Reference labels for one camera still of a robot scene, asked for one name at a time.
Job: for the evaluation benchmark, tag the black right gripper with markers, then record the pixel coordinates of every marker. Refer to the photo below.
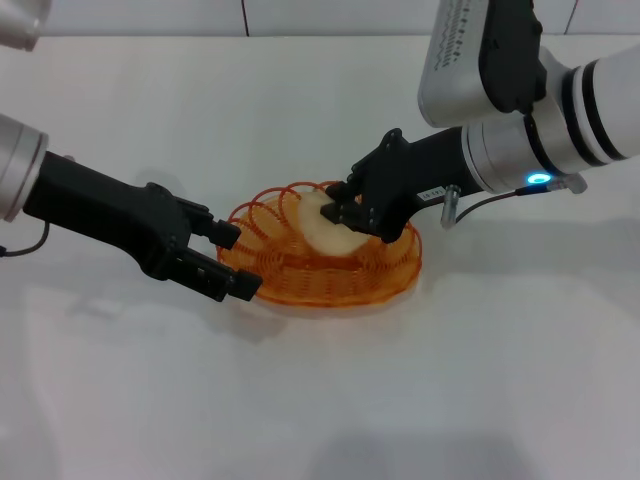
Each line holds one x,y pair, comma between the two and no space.
400,180

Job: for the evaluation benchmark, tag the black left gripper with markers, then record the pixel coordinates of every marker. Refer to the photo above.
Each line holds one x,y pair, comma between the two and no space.
105,215

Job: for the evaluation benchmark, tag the beige swirl bread bun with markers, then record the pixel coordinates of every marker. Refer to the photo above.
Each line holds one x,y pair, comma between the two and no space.
320,225

